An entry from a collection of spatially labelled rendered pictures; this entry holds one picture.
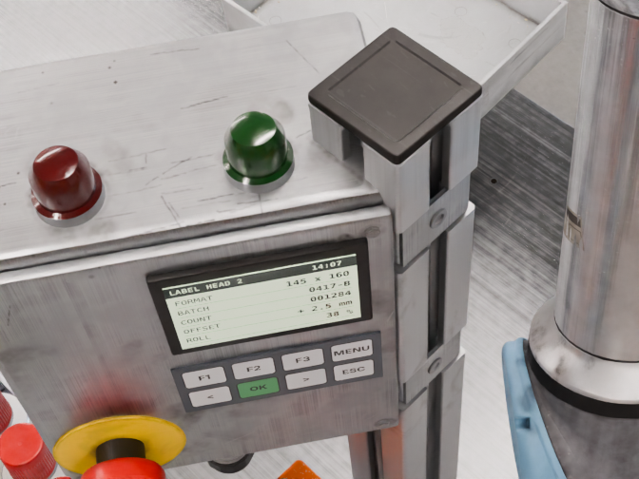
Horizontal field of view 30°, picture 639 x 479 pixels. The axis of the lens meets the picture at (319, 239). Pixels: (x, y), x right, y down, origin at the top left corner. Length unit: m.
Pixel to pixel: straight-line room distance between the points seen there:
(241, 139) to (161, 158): 0.04
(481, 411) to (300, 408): 0.57
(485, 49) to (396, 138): 0.78
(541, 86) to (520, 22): 1.22
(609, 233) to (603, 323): 0.07
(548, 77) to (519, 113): 1.15
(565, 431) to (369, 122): 0.43
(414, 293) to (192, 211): 0.11
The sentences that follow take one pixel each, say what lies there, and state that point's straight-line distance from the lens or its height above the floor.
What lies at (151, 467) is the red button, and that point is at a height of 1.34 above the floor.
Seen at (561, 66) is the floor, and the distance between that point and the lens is 2.47.
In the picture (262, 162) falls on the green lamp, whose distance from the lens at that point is 0.42.
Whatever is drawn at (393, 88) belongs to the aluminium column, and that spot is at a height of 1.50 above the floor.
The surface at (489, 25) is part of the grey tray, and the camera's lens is 1.21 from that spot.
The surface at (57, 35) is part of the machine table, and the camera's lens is 1.43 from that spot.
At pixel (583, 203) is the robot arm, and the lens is 0.72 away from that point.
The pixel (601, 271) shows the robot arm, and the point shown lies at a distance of 0.74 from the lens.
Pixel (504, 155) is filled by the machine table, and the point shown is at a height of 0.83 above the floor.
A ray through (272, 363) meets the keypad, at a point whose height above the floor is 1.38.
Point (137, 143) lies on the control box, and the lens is 0.45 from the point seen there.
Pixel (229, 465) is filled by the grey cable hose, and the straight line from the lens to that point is 0.80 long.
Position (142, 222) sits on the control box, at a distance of 0.43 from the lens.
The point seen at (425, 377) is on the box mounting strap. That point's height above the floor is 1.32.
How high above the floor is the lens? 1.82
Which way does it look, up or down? 56 degrees down
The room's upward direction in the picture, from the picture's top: 7 degrees counter-clockwise
